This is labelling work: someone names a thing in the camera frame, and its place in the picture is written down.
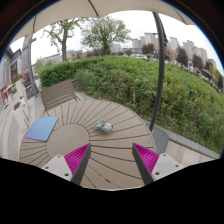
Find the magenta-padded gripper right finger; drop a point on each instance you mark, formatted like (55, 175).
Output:
(146, 159)

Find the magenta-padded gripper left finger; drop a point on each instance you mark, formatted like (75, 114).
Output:
(76, 160)

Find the blue mouse pad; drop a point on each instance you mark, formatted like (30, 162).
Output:
(42, 128)

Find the grey parasol base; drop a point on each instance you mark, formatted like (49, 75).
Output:
(161, 138)

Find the brown slatted outdoor chair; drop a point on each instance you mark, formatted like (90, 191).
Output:
(58, 94)

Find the white planter box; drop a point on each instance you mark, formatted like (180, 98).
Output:
(20, 115)

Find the dark curved parasol pole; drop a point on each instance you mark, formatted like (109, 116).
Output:
(161, 66)

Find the tall grey sign pylon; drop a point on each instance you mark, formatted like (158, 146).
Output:
(28, 66)

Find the storefront building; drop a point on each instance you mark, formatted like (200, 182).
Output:
(8, 76)

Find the distant apartment buildings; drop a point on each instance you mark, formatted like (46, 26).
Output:
(190, 48)

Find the thin-crowned bare-trunk tree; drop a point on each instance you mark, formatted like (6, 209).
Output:
(64, 40)

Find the round-crowned leafy tree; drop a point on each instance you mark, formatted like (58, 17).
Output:
(105, 33)

